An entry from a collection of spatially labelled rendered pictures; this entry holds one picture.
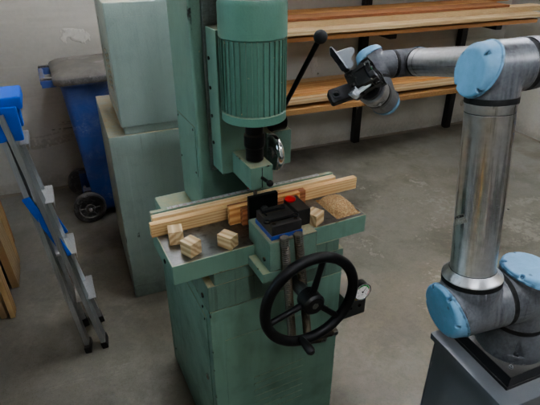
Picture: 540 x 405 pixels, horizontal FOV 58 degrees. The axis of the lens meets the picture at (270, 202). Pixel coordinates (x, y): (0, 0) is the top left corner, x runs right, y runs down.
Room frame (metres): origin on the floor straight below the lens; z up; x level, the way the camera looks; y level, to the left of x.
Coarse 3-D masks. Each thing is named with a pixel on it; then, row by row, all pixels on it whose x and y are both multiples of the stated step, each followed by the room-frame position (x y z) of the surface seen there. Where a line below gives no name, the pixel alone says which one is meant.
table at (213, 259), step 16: (320, 208) 1.30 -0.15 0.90; (208, 224) 1.20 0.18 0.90; (224, 224) 1.20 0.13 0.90; (240, 224) 1.20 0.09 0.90; (320, 224) 1.20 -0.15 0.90; (336, 224) 1.21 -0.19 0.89; (352, 224) 1.24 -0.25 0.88; (160, 240) 1.12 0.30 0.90; (208, 240) 1.12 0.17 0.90; (240, 240) 1.12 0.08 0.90; (320, 240) 1.19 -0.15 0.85; (160, 256) 1.12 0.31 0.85; (176, 256) 1.04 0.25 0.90; (208, 256) 1.04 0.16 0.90; (224, 256) 1.06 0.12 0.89; (240, 256) 1.08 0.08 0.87; (256, 256) 1.09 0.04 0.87; (176, 272) 1.00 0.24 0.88; (192, 272) 1.02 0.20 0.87; (208, 272) 1.04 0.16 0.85; (256, 272) 1.04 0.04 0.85; (272, 272) 1.02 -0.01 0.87
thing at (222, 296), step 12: (180, 192) 1.59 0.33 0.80; (156, 204) 1.53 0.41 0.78; (168, 204) 1.50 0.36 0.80; (336, 252) 1.22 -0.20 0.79; (336, 264) 1.22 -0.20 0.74; (204, 276) 1.09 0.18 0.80; (252, 276) 1.10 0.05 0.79; (312, 276) 1.18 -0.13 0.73; (204, 288) 1.06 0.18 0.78; (216, 288) 1.05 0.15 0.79; (228, 288) 1.06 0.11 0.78; (240, 288) 1.08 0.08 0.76; (252, 288) 1.10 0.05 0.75; (264, 288) 1.11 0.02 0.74; (204, 300) 1.07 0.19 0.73; (216, 300) 1.05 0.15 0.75; (228, 300) 1.06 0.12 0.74; (240, 300) 1.08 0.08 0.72
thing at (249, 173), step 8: (232, 152) 1.34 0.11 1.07; (240, 152) 1.34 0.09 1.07; (232, 160) 1.34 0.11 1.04; (240, 160) 1.29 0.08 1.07; (264, 160) 1.28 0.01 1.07; (240, 168) 1.29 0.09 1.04; (248, 168) 1.23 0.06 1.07; (256, 168) 1.23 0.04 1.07; (264, 168) 1.24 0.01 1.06; (240, 176) 1.29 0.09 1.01; (248, 176) 1.24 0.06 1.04; (256, 176) 1.23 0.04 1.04; (264, 176) 1.24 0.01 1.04; (248, 184) 1.24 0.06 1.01; (256, 184) 1.23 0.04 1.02; (264, 184) 1.24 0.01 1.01
